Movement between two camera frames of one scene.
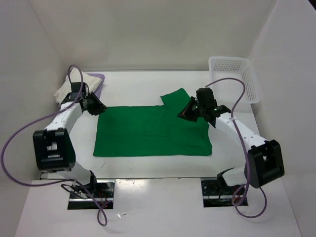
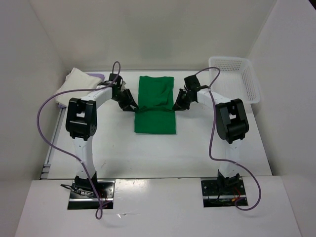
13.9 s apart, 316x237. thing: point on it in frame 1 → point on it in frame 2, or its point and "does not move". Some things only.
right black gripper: x=186 y=113 → x=178 y=105
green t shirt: x=151 y=131 → x=155 y=113
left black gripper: x=99 y=105 → x=129 y=98
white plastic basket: x=228 y=92 does not move
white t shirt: x=65 y=87 does not move
